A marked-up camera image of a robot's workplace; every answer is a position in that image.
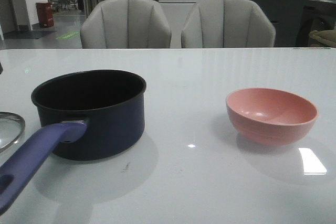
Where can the pink bowl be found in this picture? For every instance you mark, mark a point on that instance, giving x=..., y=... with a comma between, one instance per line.
x=269, y=116

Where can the dark blue saucepan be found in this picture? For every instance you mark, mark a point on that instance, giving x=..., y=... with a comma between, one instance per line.
x=84, y=116

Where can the left grey upholstered chair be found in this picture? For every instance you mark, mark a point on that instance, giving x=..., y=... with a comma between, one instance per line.
x=126, y=24

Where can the grey upholstered chair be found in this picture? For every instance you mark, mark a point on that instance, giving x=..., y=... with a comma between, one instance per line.
x=227, y=24
x=126, y=24

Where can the right grey upholstered chair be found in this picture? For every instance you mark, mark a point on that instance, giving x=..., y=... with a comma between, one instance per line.
x=227, y=24

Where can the dark floor mat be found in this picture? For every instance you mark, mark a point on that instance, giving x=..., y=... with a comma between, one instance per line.
x=37, y=34

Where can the red trash bin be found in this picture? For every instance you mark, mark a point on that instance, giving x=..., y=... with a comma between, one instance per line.
x=44, y=12

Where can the olive cushion at right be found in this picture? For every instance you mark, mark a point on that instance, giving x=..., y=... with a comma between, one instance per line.
x=325, y=38

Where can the dark armchair at right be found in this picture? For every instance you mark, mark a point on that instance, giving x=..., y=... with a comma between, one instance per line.
x=316, y=15

